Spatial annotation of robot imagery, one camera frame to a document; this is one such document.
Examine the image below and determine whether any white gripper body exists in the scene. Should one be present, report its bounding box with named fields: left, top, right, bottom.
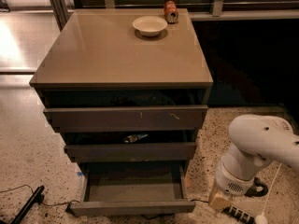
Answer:
left=216, top=161, right=253, bottom=196

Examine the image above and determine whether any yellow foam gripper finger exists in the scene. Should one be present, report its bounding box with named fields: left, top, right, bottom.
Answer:
left=208, top=184, right=233, bottom=211

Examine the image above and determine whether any drawer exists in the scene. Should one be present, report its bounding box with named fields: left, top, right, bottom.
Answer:
left=71, top=161, right=195, bottom=217
left=64, top=142, right=196, bottom=162
left=44, top=105, right=207, bottom=133

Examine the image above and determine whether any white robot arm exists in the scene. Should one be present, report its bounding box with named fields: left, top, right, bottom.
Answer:
left=208, top=114, right=299, bottom=210

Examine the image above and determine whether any snack packet in drawer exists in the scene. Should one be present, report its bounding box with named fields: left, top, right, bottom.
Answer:
left=123, top=133, right=149, bottom=144

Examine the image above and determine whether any grey drawer cabinet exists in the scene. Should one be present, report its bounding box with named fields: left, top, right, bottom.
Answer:
left=29, top=8, right=214, bottom=173

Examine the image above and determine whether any black power strip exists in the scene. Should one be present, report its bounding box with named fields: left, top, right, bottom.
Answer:
left=223, top=205, right=255, bottom=224

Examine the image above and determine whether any black plug adapter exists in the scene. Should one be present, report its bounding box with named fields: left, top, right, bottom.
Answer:
left=65, top=203, right=76, bottom=217

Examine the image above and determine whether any white bowl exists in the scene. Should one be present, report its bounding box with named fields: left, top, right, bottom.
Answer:
left=133, top=16, right=167, bottom=37

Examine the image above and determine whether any black bar on floor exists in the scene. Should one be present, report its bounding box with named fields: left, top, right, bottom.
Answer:
left=10, top=186, right=45, bottom=224

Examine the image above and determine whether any orange soda can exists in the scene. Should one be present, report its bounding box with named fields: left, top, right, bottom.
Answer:
left=164, top=1, right=178, bottom=23

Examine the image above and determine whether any white cable with plug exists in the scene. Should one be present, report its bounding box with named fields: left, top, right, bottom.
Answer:
left=254, top=162, right=283, bottom=224

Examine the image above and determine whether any thin black cable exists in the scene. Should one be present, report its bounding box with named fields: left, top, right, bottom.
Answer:
left=0, top=184, right=80, bottom=207

